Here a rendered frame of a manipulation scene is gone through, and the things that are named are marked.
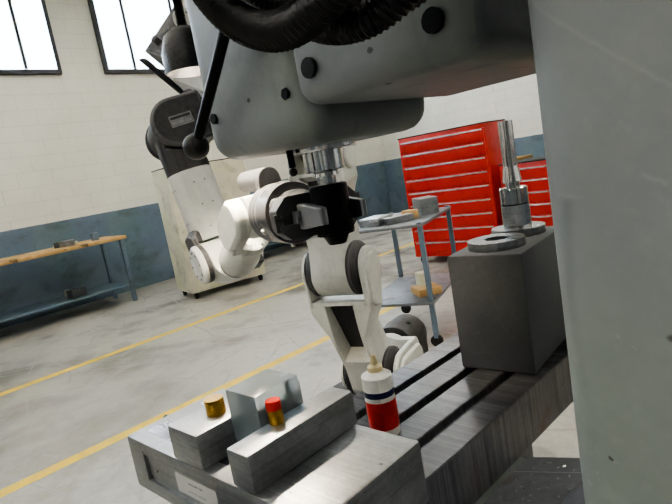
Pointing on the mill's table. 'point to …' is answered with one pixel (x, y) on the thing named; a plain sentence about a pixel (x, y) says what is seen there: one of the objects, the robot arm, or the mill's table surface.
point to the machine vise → (289, 461)
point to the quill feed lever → (193, 144)
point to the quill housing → (282, 103)
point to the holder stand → (508, 299)
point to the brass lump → (214, 405)
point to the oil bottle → (380, 398)
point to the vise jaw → (202, 437)
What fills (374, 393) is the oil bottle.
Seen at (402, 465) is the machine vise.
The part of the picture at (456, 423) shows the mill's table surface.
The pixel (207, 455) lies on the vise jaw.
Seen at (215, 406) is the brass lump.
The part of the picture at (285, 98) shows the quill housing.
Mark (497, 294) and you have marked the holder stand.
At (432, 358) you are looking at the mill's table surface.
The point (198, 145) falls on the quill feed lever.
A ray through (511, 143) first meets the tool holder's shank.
